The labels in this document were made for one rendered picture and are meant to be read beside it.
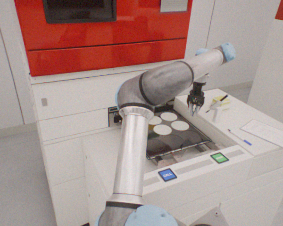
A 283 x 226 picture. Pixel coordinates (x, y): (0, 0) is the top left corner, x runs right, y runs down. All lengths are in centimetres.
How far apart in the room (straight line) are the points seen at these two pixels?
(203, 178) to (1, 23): 221
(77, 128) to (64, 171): 29
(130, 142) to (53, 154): 80
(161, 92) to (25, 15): 64
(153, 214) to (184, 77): 39
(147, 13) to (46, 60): 51
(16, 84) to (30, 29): 176
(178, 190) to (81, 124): 66
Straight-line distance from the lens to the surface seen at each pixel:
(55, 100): 131
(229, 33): 386
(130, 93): 78
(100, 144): 138
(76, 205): 180
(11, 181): 253
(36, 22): 114
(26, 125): 306
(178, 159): 117
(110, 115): 142
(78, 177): 163
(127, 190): 71
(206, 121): 139
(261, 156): 126
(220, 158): 114
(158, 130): 136
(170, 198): 103
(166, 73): 74
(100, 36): 120
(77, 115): 137
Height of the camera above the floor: 165
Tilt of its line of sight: 30 degrees down
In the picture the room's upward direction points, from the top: 2 degrees clockwise
